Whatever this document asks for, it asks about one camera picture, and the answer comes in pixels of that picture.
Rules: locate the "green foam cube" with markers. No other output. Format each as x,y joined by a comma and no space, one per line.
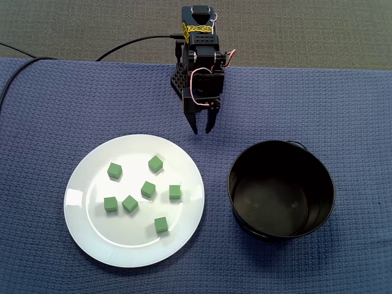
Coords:
161,224
130,203
148,189
155,163
110,204
114,170
174,191

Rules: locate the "blue woven table cloth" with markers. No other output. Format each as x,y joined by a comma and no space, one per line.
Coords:
275,107

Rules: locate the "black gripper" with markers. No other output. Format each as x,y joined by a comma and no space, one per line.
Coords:
198,108

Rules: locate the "black round metal container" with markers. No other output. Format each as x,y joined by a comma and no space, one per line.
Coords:
275,214

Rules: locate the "white round plate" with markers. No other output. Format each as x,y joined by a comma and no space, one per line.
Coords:
134,245

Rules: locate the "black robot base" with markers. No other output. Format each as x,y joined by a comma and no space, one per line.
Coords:
177,81

